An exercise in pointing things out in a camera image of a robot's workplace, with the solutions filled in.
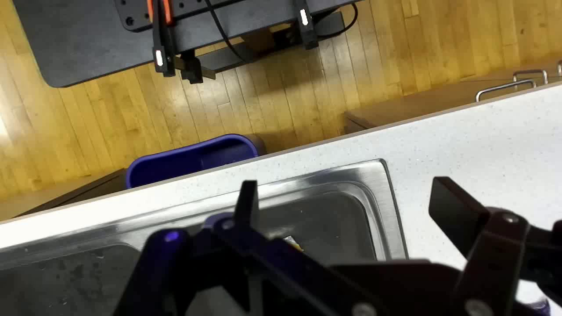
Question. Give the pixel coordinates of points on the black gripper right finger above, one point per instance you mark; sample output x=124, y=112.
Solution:
x=463, y=217

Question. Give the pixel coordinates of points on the black orange clamp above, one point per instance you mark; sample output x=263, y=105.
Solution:
x=161, y=36

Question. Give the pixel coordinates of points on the stainless steel double sink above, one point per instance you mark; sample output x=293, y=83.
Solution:
x=352, y=194

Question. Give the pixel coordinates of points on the blue plastic bin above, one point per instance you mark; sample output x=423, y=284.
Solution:
x=187, y=161

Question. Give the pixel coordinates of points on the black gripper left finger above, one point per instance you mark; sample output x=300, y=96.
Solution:
x=247, y=203

